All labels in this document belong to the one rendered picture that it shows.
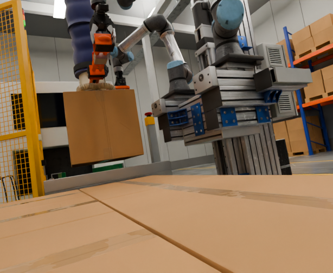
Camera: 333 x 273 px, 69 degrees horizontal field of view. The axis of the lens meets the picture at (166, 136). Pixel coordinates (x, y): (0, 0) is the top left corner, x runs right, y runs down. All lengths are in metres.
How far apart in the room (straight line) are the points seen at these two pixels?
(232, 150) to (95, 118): 0.79
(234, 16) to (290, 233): 1.01
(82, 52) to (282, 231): 1.64
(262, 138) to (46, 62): 10.23
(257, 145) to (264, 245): 1.26
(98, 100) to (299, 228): 1.28
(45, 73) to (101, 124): 9.59
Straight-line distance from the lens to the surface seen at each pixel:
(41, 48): 11.36
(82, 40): 1.80
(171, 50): 1.88
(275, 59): 1.72
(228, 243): 0.25
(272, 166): 1.55
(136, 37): 1.93
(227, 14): 1.17
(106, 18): 1.28
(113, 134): 1.40
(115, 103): 1.44
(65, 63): 11.19
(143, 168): 1.42
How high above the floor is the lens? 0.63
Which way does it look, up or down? 5 degrees up
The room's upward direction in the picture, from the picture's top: 9 degrees counter-clockwise
